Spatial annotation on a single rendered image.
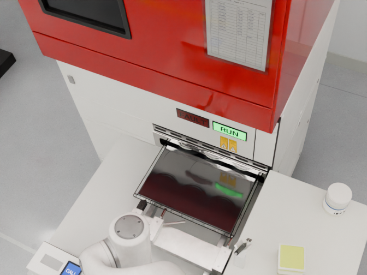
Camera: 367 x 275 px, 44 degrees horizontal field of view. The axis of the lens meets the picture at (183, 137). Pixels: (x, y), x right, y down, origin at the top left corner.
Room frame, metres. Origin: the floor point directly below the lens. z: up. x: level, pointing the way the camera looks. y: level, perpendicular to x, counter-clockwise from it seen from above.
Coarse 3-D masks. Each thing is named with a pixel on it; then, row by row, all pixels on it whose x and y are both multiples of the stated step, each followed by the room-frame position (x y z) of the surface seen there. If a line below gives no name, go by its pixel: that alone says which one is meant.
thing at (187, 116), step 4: (180, 112) 0.92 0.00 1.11; (184, 112) 0.91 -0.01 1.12; (180, 116) 0.92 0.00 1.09; (184, 116) 0.91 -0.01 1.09; (188, 116) 0.90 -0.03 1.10; (192, 116) 0.90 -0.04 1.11; (196, 116) 0.89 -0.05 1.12; (188, 120) 0.90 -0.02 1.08; (192, 120) 0.90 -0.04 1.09; (196, 120) 0.89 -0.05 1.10; (200, 120) 0.88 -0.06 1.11; (204, 120) 0.87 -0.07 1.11; (200, 124) 0.88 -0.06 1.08; (204, 124) 0.87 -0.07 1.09
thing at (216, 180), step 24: (168, 144) 0.94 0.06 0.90; (168, 168) 0.84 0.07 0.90; (192, 168) 0.83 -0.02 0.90; (216, 168) 0.82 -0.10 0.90; (144, 192) 0.76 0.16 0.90; (168, 192) 0.75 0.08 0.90; (192, 192) 0.73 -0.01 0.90; (216, 192) 0.72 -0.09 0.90; (240, 192) 0.71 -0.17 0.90; (192, 216) 0.64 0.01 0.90; (216, 216) 0.63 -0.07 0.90
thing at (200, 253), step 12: (144, 216) 0.68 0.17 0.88; (168, 228) 0.62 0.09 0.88; (156, 240) 0.59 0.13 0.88; (168, 240) 0.58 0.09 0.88; (180, 240) 0.58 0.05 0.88; (192, 240) 0.57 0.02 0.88; (168, 252) 0.55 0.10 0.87; (180, 252) 0.54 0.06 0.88; (192, 252) 0.53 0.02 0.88; (204, 252) 0.52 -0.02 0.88; (216, 252) 0.52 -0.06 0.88; (192, 264) 0.50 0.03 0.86; (204, 264) 0.49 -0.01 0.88
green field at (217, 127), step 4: (216, 124) 0.85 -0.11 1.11; (220, 124) 0.84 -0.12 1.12; (216, 128) 0.85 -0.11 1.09; (220, 128) 0.84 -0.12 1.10; (224, 128) 0.83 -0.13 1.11; (228, 128) 0.83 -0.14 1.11; (224, 132) 0.83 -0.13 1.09; (228, 132) 0.83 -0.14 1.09; (232, 132) 0.82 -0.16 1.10; (236, 132) 0.81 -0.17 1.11; (240, 132) 0.81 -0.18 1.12; (236, 136) 0.81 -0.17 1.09; (240, 136) 0.80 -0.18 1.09; (244, 136) 0.80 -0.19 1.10
